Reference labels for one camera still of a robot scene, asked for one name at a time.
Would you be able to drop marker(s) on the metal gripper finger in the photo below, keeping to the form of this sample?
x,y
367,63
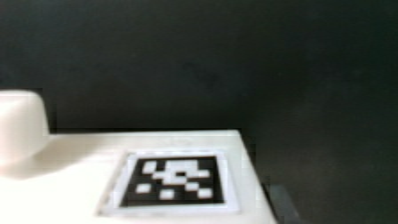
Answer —
x,y
282,203

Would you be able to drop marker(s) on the white front drawer box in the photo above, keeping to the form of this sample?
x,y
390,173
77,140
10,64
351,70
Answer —
x,y
122,178

